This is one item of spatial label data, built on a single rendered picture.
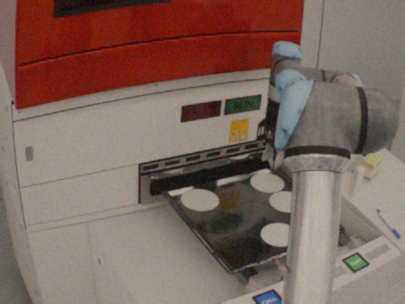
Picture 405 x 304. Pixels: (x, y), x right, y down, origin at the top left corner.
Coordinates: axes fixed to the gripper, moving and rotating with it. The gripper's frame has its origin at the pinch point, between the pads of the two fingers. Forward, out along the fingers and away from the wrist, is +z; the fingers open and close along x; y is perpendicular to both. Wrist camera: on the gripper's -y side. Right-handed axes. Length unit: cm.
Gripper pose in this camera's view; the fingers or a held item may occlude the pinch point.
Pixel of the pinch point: (275, 163)
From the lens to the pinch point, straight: 153.2
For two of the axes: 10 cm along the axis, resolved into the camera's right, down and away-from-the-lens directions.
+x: 8.4, 3.4, -4.3
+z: -0.8, 8.5, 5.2
